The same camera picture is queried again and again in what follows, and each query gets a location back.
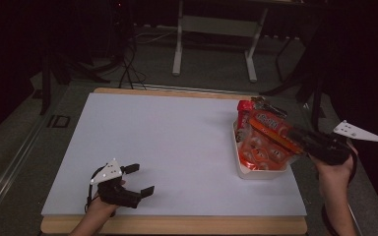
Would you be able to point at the person's left hand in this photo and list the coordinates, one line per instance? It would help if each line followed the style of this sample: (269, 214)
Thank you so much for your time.
(100, 206)

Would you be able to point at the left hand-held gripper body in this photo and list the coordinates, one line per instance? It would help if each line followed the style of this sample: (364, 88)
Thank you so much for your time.
(114, 191)

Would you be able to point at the white table cover sheet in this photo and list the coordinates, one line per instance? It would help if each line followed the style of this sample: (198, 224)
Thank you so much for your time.
(177, 147)

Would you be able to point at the red and black soup packet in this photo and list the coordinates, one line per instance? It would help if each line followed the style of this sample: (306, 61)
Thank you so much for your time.
(244, 113)

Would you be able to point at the clear bag of orange snacks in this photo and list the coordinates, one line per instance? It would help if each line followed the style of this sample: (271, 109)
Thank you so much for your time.
(262, 154)

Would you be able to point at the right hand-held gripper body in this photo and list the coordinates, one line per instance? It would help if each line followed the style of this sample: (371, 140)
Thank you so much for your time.
(331, 149)

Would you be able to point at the white plastic storage box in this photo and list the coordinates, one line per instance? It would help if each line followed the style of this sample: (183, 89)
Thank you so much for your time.
(259, 173)

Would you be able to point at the black tripod stand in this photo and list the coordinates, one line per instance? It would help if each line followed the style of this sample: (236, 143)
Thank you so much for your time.
(295, 75)

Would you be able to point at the orange-red snack packet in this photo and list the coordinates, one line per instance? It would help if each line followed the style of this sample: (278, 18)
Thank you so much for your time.
(269, 126)

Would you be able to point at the person's right hand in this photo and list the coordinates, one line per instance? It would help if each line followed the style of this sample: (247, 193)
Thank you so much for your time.
(334, 177)

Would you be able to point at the white metal desk frame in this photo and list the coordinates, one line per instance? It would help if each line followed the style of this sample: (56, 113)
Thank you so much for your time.
(216, 26)

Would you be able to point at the black metal stand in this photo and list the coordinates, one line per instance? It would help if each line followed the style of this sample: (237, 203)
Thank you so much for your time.
(50, 82)

